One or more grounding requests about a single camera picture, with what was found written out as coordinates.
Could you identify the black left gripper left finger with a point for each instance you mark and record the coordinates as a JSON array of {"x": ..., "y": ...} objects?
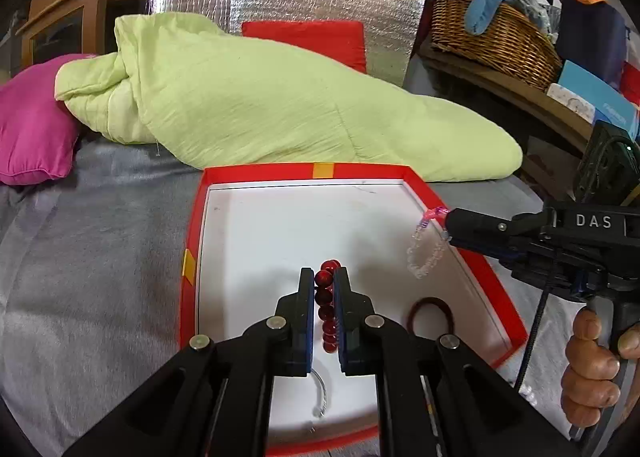
[{"x": 298, "y": 343}]

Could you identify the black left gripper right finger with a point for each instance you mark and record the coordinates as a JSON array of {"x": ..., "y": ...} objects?
[{"x": 354, "y": 336}]

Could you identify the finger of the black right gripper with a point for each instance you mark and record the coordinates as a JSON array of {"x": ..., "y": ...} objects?
[{"x": 493, "y": 236}]

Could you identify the right hand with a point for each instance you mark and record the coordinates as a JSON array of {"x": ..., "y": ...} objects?
[{"x": 587, "y": 384}]

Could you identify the maroon bangle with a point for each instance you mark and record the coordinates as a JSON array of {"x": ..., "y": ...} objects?
[{"x": 430, "y": 317}]

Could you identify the red shallow box tray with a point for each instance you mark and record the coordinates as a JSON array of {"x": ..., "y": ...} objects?
[{"x": 332, "y": 307}]

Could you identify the wooden shelf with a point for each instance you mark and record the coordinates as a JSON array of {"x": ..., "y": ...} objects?
[{"x": 552, "y": 114}]

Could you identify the blue paper box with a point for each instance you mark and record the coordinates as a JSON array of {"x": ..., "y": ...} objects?
[{"x": 609, "y": 104}]

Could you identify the wicker basket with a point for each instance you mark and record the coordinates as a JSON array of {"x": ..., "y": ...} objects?
[{"x": 511, "y": 44}]

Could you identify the grey bed blanket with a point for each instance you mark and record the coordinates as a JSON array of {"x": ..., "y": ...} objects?
[{"x": 91, "y": 359}]

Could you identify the dark navy hanging bag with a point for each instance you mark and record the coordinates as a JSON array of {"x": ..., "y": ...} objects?
[{"x": 592, "y": 35}]

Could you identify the red cushion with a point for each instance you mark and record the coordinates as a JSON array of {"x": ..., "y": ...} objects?
[{"x": 343, "y": 41}]

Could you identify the light green folded duvet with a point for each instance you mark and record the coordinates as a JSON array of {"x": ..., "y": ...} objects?
[{"x": 215, "y": 99}]

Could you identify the magenta pillow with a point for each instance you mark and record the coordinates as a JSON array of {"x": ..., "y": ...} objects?
[{"x": 38, "y": 133}]

